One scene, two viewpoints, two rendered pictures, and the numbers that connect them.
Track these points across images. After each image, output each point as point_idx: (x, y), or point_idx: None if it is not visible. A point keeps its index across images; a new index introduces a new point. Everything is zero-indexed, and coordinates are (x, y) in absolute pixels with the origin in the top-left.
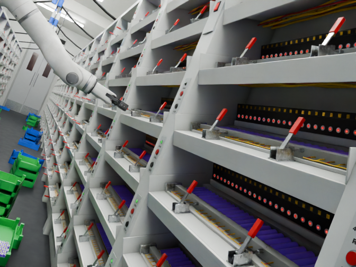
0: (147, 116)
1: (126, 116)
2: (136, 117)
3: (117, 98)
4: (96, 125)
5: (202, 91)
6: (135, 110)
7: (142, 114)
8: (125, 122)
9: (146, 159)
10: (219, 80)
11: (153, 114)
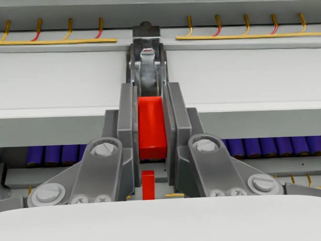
0: (184, 25)
1: (46, 120)
2: (262, 94)
3: (238, 174)
4: None
5: None
6: (154, 55)
7: (86, 23)
8: (38, 139)
9: (257, 144)
10: None
11: (309, 5)
